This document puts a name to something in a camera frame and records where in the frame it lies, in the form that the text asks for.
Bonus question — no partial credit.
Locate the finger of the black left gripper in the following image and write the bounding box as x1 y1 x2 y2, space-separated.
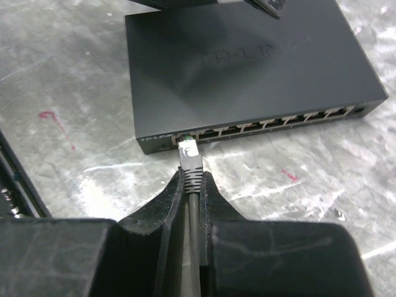
244 0 286 19

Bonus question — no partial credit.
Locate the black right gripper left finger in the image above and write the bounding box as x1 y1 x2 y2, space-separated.
1 170 184 296

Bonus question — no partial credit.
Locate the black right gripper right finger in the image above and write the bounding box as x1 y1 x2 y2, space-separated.
199 172 373 296

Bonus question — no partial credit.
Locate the grey ethernet cable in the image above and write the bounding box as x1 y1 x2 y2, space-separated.
178 135 205 297

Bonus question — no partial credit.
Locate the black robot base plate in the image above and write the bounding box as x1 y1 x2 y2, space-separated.
1 134 52 218

